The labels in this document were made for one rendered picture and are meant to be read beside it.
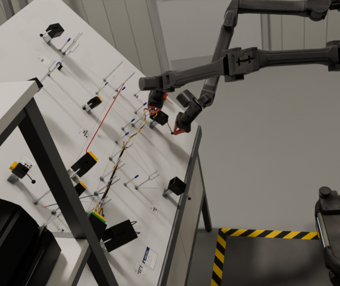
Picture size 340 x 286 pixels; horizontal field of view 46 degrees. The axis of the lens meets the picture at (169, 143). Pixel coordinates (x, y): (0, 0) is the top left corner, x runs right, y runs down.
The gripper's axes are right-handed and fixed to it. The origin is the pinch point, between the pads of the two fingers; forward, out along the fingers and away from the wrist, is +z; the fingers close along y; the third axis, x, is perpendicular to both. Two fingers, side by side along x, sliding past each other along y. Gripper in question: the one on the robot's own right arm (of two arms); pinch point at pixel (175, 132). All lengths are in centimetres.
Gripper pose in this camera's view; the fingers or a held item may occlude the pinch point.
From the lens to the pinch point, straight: 195.9
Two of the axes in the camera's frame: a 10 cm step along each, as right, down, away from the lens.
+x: 8.7, 3.7, 3.4
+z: -5.0, 5.9, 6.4
